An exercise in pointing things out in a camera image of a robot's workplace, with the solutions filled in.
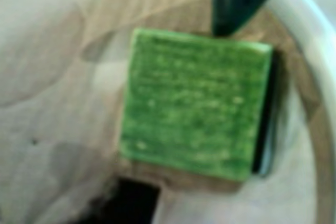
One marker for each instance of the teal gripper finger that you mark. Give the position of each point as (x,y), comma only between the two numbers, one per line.
(236,3)

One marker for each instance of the white round shape sorter lid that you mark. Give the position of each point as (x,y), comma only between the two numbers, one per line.
(39,77)

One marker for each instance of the green square block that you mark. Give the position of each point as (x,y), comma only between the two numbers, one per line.
(194,103)

